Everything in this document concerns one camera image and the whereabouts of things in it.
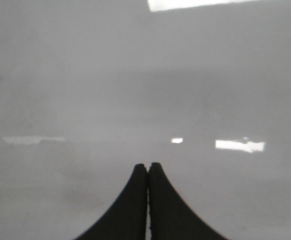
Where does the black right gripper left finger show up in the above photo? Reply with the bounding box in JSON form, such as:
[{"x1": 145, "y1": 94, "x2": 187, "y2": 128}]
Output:
[{"x1": 77, "y1": 163, "x2": 147, "y2": 240}]

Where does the white whiteboard surface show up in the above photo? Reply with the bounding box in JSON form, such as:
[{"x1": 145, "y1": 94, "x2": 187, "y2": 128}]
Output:
[{"x1": 0, "y1": 0, "x2": 291, "y2": 240}]

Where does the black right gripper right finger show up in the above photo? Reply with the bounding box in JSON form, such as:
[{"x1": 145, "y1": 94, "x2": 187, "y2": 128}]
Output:
[{"x1": 148, "y1": 162, "x2": 225, "y2": 240}]

